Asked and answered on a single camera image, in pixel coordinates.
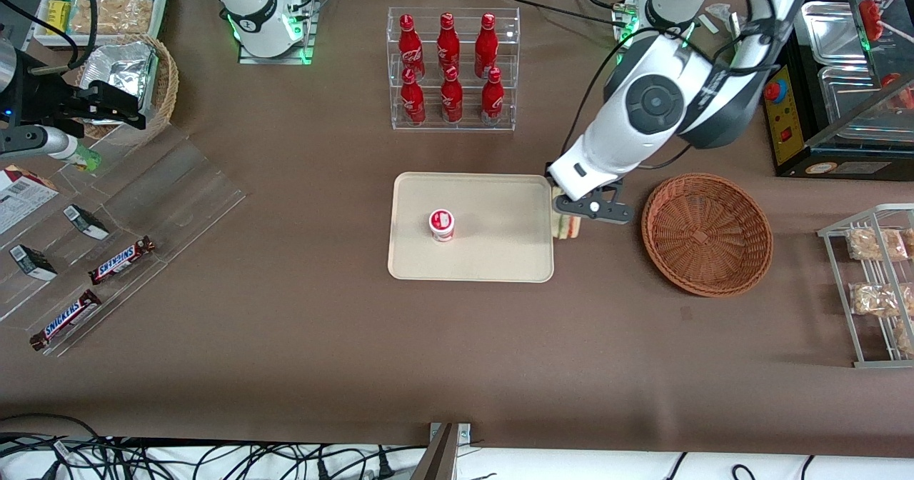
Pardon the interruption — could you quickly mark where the metal mounting bracket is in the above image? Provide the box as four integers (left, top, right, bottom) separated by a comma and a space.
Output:
428, 423, 472, 480

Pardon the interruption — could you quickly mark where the black food warmer cabinet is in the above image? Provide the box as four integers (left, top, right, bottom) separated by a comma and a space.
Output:
763, 0, 914, 179

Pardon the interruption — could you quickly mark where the triangle sandwich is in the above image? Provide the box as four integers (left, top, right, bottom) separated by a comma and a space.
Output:
552, 187, 583, 242

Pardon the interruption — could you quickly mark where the brown wicker basket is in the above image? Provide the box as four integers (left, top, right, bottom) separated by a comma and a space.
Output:
641, 173, 774, 297

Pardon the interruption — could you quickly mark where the silver foil wrapped pack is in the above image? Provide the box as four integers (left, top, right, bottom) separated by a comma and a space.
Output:
77, 41, 158, 120

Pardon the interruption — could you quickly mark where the clear acrylic bottle rack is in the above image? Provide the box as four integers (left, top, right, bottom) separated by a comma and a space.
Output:
387, 6, 521, 132

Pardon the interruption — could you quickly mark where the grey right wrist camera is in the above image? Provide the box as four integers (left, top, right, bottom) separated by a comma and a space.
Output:
0, 126, 74, 161

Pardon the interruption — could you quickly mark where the beige plastic tray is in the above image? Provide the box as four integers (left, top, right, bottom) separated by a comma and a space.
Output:
388, 172, 556, 283

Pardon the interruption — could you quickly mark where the white plastic bin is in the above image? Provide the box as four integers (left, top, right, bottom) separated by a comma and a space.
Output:
32, 0, 170, 46

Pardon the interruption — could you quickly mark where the white red printed box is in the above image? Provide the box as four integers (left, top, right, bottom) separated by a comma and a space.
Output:
0, 166, 60, 234

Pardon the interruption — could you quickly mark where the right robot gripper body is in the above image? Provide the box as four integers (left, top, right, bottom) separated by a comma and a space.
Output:
0, 51, 90, 126

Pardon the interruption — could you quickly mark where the black cable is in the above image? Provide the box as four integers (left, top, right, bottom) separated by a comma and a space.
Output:
0, 414, 115, 480
68, 0, 99, 70

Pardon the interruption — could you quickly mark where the brown Snickers bar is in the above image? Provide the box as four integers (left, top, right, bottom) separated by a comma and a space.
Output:
30, 289, 102, 351
88, 236, 156, 285

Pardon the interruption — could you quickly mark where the red white yogurt cup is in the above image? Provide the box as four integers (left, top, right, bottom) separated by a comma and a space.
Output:
428, 209, 456, 243

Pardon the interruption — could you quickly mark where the steel pan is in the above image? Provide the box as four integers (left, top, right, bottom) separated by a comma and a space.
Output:
818, 66, 914, 120
801, 1, 868, 66

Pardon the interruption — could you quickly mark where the green bottle white cap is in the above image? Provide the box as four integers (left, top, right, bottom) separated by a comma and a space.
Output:
61, 141, 102, 172

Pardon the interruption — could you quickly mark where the red Coca-Cola bottle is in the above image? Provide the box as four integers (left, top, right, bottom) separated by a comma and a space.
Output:
481, 67, 506, 126
475, 13, 499, 79
398, 14, 426, 81
437, 12, 461, 74
440, 66, 464, 124
400, 67, 427, 126

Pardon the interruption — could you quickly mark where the small black carton box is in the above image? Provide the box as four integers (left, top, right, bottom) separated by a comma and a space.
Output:
63, 204, 110, 241
9, 244, 58, 281

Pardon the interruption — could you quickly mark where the clear acrylic stepped display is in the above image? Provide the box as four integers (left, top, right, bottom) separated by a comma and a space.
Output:
0, 119, 247, 358

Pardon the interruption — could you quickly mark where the yellow snack box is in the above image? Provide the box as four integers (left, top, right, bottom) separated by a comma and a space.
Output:
46, 0, 72, 36

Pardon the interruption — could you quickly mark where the grey metal wire rack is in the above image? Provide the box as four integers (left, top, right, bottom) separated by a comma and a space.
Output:
818, 204, 914, 369

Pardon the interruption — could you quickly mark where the red skewered food item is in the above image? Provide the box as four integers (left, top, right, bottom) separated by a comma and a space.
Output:
859, 0, 884, 40
882, 73, 914, 109

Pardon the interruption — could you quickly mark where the light wicker basket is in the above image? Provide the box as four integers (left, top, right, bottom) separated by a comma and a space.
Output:
75, 34, 179, 141

